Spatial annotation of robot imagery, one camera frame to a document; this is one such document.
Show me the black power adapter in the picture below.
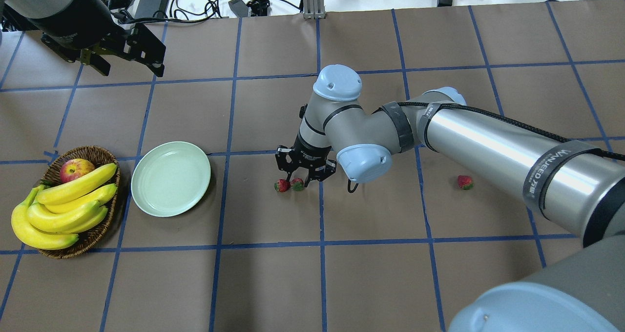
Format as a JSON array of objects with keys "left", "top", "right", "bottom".
[{"left": 133, "top": 0, "right": 169, "bottom": 19}]

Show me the red apple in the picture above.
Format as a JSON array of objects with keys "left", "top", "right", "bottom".
[{"left": 60, "top": 158, "right": 96, "bottom": 184}]

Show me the red strawberry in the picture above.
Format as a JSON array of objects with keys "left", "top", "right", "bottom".
[
  {"left": 290, "top": 178, "right": 306, "bottom": 191},
  {"left": 456, "top": 175, "right": 475, "bottom": 190},
  {"left": 274, "top": 179, "right": 291, "bottom": 193}
]

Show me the woven wicker basket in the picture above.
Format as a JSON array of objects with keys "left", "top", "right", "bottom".
[{"left": 38, "top": 145, "right": 121, "bottom": 260}]

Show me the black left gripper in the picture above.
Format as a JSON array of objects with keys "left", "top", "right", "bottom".
[{"left": 41, "top": 23, "right": 166, "bottom": 78}]

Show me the light green plate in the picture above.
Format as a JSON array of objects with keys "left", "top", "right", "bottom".
[{"left": 131, "top": 141, "right": 211, "bottom": 218}]

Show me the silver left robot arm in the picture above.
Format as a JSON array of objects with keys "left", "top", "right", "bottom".
[{"left": 1, "top": 0, "right": 166, "bottom": 78}]

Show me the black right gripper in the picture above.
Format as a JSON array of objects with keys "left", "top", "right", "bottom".
[{"left": 275, "top": 134, "right": 337, "bottom": 188}]

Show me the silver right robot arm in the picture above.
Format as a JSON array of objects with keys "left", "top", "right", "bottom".
[{"left": 275, "top": 64, "right": 625, "bottom": 332}]

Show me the yellow banana bunch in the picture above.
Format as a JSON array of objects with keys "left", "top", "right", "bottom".
[{"left": 11, "top": 163, "right": 118, "bottom": 251}]

